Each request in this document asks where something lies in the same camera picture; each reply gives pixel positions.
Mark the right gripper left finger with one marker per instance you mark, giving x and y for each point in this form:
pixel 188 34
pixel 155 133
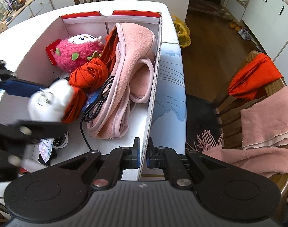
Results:
pixel 112 166

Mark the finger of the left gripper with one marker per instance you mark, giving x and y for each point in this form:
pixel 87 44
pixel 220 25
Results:
pixel 18 87
pixel 36 130

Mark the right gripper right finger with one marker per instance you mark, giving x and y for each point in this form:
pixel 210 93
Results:
pixel 174 165

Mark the black dotted sock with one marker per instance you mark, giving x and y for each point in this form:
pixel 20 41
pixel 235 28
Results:
pixel 52 151

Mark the white small plush toy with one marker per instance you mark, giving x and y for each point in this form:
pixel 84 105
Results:
pixel 50 104

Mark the pink plush round toy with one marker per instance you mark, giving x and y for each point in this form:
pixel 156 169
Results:
pixel 71 53

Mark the blue tissue pack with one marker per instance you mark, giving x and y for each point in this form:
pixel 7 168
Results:
pixel 90 99

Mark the red knotted cloth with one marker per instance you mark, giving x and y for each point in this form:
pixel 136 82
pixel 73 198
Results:
pixel 91 76

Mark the pink fleece garment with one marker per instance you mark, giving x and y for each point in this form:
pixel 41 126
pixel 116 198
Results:
pixel 133 75

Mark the red white shoe box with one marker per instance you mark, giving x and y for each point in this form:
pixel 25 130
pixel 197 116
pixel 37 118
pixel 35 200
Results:
pixel 22 48

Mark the wooden chair near right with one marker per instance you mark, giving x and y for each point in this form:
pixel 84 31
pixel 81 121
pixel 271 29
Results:
pixel 228 110

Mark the white low sideboard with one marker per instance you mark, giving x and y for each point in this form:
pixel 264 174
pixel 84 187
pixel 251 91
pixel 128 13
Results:
pixel 31 9

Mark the pink towel on chair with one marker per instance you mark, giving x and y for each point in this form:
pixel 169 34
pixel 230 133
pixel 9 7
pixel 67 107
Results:
pixel 264 129

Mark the yellow plastic bag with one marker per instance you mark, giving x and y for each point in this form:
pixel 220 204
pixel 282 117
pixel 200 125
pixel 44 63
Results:
pixel 183 32

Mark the red cloth on chair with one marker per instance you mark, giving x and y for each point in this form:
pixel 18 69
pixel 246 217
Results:
pixel 249 83

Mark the white wall cabinet unit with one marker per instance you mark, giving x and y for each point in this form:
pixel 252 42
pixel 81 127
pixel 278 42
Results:
pixel 268 22

